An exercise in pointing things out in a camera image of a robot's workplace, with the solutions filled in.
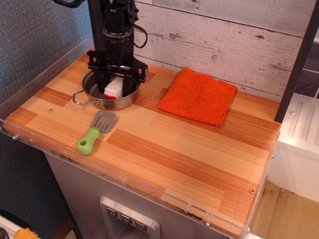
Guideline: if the green handled grey spatula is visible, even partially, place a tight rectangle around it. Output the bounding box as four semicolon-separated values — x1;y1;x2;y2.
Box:
76;111;117;155

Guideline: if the dark frame post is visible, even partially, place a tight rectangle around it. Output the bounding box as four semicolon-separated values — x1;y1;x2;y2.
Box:
275;0;319;123
88;0;106;51

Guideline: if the white toy sink unit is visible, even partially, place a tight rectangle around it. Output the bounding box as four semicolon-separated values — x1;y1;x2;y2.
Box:
267;94;319;202

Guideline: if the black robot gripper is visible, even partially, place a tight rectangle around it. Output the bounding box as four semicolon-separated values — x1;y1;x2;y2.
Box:
87;27;149;94

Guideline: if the yellow black object bottom left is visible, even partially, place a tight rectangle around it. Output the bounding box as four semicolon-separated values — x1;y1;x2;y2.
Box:
0;228;39;239

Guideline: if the orange knitted cloth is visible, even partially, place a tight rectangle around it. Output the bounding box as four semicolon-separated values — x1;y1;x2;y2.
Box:
158;68;237;126

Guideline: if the white red apple slice toy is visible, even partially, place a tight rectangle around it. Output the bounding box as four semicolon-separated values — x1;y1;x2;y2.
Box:
103;77;123;100

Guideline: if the grey toy fridge cabinet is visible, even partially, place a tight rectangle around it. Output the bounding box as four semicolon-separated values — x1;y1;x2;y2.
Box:
45;153;226;239

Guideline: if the dark right frame post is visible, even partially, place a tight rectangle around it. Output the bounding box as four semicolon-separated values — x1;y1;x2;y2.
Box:
275;0;319;123

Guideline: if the silver dispenser button panel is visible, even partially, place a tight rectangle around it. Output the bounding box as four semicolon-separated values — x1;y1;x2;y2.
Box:
100;196;161;239

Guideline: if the clear acrylic table guard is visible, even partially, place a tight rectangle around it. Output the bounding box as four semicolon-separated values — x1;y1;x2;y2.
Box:
0;40;280;239

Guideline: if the dark left frame post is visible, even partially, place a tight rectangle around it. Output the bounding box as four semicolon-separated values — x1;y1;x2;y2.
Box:
88;0;106;51

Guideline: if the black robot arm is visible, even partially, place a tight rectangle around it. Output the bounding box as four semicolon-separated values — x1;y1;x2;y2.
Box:
87;0;148;97

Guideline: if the stainless steel pot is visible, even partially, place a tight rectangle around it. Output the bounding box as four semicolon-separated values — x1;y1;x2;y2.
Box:
73;71;141;111

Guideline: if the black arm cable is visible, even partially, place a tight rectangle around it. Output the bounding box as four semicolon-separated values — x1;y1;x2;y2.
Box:
52;0;149;49

